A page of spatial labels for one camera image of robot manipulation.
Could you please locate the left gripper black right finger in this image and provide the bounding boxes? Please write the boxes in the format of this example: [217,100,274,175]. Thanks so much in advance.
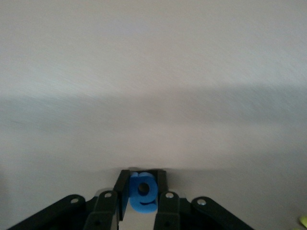
[153,169,255,230]

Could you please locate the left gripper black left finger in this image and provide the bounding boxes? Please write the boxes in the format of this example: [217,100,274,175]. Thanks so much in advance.
[7,169,131,230]

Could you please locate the blue foam letter a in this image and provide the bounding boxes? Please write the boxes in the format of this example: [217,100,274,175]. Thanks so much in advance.
[129,171,159,214]

